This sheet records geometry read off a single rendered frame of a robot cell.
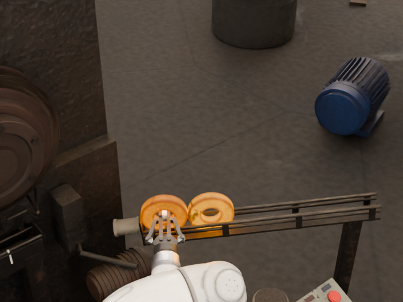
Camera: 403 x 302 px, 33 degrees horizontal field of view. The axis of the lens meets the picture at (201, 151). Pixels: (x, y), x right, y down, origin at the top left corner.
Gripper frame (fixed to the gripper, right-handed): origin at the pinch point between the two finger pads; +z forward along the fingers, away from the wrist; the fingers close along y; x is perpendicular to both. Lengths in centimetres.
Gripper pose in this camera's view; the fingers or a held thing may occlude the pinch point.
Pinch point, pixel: (164, 210)
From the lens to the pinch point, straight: 229.3
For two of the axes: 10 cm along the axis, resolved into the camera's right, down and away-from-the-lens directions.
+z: -0.6, -6.6, 7.5
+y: 10.0, -0.4, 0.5
